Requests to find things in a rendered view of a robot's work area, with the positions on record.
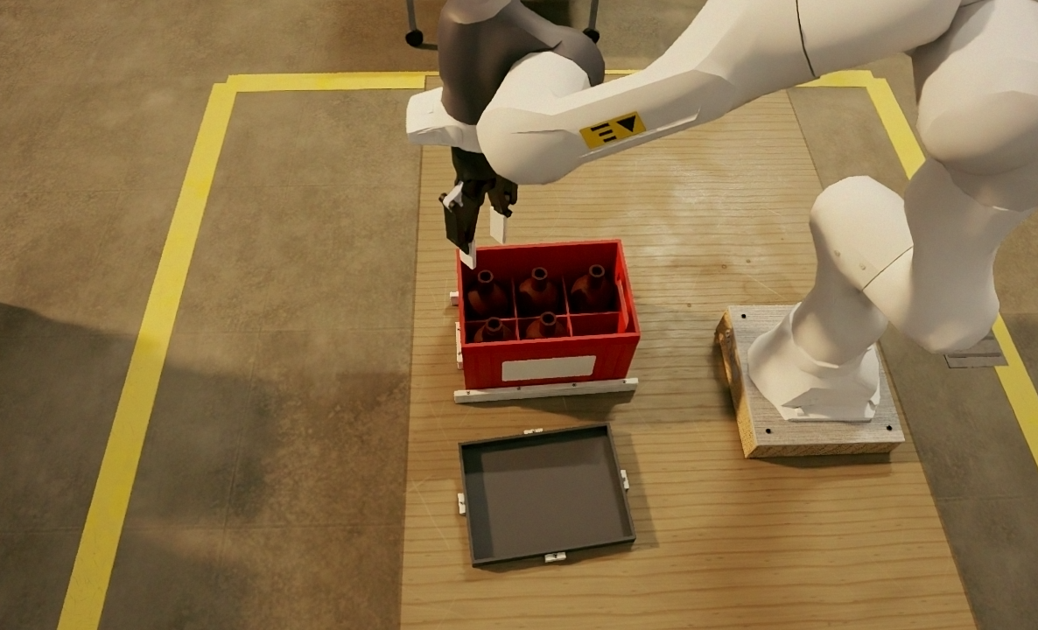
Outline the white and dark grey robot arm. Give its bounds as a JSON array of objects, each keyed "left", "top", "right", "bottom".
[{"left": 406, "top": 0, "right": 1038, "bottom": 421}]

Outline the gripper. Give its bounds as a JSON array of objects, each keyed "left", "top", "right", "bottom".
[{"left": 439, "top": 146, "right": 518, "bottom": 270}]

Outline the red divided crate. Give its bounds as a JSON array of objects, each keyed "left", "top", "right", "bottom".
[{"left": 456, "top": 239, "right": 641, "bottom": 390}]

